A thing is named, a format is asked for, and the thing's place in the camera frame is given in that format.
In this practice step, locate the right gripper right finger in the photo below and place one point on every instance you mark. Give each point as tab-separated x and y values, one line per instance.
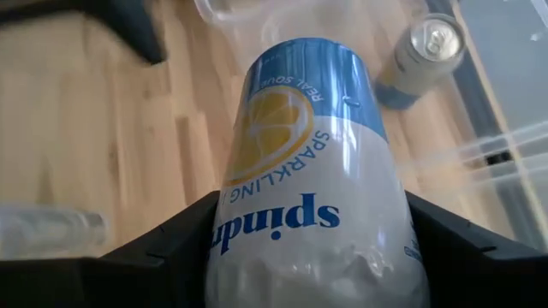
479	274

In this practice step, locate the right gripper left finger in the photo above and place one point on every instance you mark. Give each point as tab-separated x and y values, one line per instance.
128	278

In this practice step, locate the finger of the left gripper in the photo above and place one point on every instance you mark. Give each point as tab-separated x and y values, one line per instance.
128	30

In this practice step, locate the white lemon soda can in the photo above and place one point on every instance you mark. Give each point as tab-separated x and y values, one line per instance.
308	171
421	60

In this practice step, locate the clear plastic bin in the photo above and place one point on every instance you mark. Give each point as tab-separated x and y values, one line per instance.
492	147
47	231

